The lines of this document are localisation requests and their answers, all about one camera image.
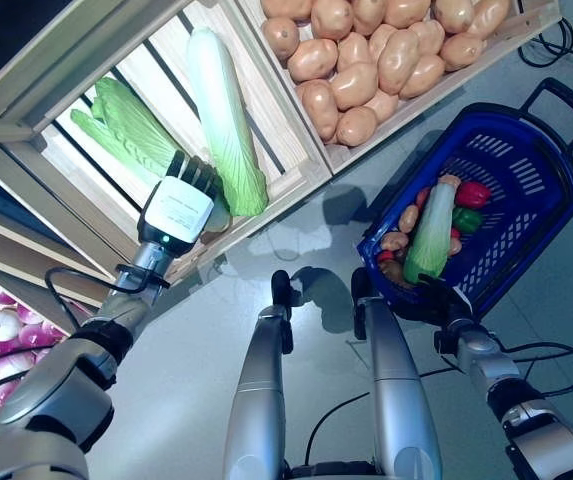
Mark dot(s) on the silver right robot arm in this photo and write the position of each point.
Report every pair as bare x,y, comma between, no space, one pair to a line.
486,360

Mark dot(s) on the small brown potato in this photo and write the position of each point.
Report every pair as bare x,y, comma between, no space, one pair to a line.
408,217
395,241

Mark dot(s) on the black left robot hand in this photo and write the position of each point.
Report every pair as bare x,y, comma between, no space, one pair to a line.
176,215

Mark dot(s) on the green bell pepper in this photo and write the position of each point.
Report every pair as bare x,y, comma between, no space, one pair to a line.
467,220

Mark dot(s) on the wooden display rack frame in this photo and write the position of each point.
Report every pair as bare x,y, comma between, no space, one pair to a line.
11,235

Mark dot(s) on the wooden potato crate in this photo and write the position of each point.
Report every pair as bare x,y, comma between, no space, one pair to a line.
416,109

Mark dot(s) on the black left robot foot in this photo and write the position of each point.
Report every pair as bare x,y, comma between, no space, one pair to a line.
280,287

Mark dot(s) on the silver robot leg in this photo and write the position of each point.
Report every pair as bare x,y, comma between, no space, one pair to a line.
396,380
261,390

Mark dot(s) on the wooden slatted cabbage crate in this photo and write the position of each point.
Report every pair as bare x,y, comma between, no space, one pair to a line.
271,105

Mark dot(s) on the red bell pepper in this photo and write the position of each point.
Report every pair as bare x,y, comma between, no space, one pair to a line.
473,195

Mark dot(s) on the tan potato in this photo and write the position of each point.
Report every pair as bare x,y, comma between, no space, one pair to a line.
382,106
312,59
488,15
428,36
368,12
286,7
281,35
357,126
422,76
320,109
353,50
398,62
453,12
401,10
353,86
381,37
331,17
461,51

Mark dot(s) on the silver right robot leg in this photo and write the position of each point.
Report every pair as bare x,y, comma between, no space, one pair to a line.
396,380

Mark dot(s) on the green white napa cabbage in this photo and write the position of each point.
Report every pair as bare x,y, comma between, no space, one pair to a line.
431,230
126,130
226,125

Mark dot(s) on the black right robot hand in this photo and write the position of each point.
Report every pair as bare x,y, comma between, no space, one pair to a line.
446,305

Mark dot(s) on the black right robot foot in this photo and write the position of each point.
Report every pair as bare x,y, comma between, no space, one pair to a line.
359,285

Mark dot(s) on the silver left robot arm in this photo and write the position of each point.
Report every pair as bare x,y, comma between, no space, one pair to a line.
51,380

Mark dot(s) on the silver left robot leg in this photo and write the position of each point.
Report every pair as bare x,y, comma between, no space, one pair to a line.
261,390

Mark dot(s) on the pale orange onion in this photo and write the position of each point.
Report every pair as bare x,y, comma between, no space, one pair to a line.
455,246

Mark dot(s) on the dark robot waist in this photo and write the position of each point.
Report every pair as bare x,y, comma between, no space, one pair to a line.
331,472

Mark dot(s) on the blue plastic shopping basket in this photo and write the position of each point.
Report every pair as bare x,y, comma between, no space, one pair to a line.
541,150

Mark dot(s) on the dark brown sweet potato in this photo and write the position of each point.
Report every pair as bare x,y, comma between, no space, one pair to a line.
395,270

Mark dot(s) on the black robot foot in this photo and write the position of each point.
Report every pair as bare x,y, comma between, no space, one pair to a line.
359,285
280,287

